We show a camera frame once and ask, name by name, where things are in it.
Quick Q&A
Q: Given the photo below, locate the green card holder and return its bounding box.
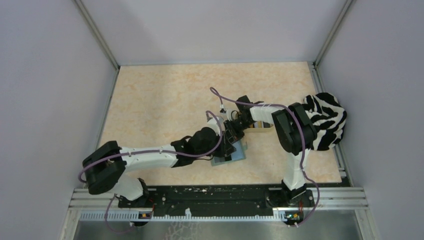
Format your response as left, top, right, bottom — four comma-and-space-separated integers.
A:
210, 140, 248, 167

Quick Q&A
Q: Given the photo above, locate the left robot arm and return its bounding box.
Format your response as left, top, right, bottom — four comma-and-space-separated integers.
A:
78, 117, 225, 207

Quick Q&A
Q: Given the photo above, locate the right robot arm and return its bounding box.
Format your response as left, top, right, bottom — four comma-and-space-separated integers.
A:
223, 95, 317, 206

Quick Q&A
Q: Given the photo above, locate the cream oval card tray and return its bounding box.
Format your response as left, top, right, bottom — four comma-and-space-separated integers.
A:
244, 121, 274, 133

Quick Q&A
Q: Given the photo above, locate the zebra striped cloth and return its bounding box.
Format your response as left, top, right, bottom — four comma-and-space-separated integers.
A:
302, 92, 348, 151

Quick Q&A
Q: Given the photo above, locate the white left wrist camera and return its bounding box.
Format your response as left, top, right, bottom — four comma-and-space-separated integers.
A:
207, 116, 225, 136

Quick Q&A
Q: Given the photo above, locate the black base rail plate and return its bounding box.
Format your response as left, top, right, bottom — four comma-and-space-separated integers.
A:
118, 184, 315, 217

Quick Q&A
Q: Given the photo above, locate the aluminium frame rail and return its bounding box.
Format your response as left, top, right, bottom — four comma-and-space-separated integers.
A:
67, 187, 369, 213

